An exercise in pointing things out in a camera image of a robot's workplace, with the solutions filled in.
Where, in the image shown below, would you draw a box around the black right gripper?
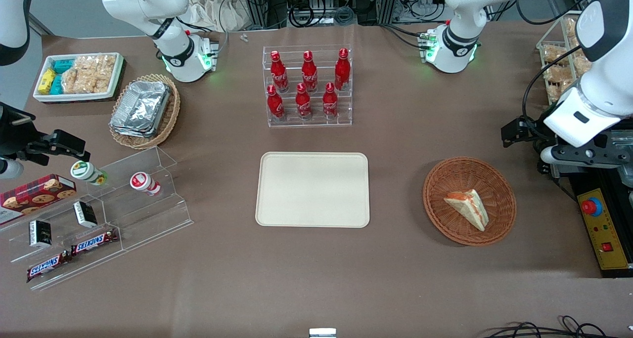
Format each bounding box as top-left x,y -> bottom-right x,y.
0,103 -> 91,162

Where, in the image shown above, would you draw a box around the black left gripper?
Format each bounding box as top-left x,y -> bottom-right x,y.
501,117 -> 544,148

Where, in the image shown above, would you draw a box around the triangular sandwich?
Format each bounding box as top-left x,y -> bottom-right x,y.
444,189 -> 490,232

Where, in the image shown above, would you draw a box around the light oval wicker basket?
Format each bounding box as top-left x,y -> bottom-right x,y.
109,74 -> 181,151

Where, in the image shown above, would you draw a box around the brown round wicker basket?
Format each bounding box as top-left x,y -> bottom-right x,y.
423,157 -> 517,247

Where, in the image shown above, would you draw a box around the beige plastic tray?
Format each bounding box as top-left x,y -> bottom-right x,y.
256,152 -> 370,228

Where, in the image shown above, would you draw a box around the green capped yogurt bottle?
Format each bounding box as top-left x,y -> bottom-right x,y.
70,161 -> 108,186

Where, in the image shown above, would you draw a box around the white rectangular snack bin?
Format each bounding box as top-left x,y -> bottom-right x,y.
33,52 -> 124,103

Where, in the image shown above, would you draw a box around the red cookie box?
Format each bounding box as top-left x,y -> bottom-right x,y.
0,174 -> 77,225

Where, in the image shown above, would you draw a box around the yellow snack packet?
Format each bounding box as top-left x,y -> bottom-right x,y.
38,69 -> 57,93

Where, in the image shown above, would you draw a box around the bagged bread snack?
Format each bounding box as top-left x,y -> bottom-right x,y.
564,17 -> 585,62
544,65 -> 577,104
542,44 -> 570,65

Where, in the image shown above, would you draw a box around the bagged rice crackers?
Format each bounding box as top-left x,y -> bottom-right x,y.
62,55 -> 117,94

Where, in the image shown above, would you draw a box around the small black white box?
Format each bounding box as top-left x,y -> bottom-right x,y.
29,220 -> 53,249
73,201 -> 98,228

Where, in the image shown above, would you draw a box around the black table appliance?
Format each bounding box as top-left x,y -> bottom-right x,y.
551,126 -> 633,279

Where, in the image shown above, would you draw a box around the stacked aluminium foil containers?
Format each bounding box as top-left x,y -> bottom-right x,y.
110,80 -> 172,138

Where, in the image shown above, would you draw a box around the red capped yogurt bottle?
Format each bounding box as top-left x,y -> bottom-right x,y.
130,172 -> 163,197

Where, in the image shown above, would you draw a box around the clear acrylic snack case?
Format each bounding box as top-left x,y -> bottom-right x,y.
537,11 -> 594,106

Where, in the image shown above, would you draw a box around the Snickers chocolate bar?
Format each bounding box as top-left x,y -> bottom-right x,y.
26,251 -> 73,283
71,228 -> 119,257

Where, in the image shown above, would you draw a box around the metal appliance pan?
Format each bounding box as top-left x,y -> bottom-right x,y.
606,128 -> 633,169

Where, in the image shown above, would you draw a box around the clear acrylic stepped shelf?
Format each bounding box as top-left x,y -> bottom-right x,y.
0,146 -> 194,292

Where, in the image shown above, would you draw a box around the yellow emergency stop box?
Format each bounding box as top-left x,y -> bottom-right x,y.
578,187 -> 633,270

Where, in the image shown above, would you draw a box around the clear acrylic bottle rack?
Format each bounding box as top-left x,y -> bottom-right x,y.
262,45 -> 353,127

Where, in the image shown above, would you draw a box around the red cola bottle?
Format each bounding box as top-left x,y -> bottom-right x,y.
334,48 -> 351,91
322,83 -> 339,120
302,50 -> 318,92
267,84 -> 285,122
295,83 -> 313,120
270,50 -> 289,92

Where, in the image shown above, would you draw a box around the beige cloth bag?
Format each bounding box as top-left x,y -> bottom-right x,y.
187,0 -> 249,32

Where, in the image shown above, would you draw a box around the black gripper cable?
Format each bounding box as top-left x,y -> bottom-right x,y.
522,55 -> 582,131

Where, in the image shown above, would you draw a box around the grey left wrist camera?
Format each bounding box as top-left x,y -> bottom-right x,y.
540,138 -> 625,167

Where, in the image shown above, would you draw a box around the black arm base cables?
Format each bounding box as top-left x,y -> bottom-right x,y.
378,23 -> 428,49

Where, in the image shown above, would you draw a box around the black floor cables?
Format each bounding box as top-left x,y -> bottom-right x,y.
487,315 -> 633,338

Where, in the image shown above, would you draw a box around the grey cable coil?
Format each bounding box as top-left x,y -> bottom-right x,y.
333,6 -> 356,26

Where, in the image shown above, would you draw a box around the black cable coil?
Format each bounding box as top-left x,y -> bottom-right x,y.
288,4 -> 328,28

